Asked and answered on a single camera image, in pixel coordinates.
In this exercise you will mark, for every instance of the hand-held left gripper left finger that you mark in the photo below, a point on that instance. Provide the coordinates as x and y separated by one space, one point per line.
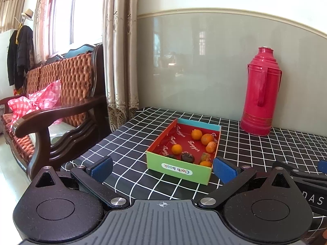
102 168

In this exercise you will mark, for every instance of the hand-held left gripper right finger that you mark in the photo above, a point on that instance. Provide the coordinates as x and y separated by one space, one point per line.
224 169

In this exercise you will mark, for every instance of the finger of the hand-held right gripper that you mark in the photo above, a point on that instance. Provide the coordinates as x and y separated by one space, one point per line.
291 168
323 166

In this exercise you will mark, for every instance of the round orange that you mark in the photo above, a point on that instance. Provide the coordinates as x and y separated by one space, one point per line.
207 139
205 163
196 134
177 148

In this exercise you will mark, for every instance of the yellow fruit piece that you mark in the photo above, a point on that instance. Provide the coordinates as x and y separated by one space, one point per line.
205 156

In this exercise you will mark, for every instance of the elongated orange fruit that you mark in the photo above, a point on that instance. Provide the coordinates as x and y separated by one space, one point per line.
210 147

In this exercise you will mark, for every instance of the dark mangosteen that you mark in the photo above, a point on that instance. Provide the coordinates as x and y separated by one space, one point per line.
187 157

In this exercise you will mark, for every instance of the red cardboard box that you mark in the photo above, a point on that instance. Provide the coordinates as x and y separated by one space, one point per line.
178 169

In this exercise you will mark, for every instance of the small dark fruit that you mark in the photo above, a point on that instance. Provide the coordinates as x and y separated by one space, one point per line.
172 156

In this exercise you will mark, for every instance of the black checkered tablecloth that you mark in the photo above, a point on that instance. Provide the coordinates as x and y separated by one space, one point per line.
132 143

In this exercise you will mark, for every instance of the white sheet on sofa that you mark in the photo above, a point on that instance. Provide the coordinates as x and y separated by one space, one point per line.
63 132

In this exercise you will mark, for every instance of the red thermos flask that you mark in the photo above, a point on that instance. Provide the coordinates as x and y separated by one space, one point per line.
260 94

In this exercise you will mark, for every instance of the pink checkered cloth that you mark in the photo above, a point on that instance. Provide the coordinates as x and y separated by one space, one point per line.
38 99

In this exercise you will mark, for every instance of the wooden sofa with orange cushions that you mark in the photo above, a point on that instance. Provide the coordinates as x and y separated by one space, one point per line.
74 76

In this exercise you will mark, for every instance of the beige curtain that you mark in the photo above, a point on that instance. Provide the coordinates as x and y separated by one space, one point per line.
120 56

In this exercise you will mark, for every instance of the white cabinet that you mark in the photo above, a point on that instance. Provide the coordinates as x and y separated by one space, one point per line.
3 69

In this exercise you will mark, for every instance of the black coat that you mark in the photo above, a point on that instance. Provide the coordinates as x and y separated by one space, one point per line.
23 51

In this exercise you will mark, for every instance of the sheer patterned curtain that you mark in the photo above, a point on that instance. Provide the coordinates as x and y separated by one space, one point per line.
42 25

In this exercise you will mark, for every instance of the window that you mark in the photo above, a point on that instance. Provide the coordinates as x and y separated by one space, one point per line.
76 12

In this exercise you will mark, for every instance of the straw hat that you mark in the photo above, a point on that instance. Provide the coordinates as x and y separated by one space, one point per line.
27 14

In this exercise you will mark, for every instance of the brown curtain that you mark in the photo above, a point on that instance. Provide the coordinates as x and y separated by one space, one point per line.
12 7

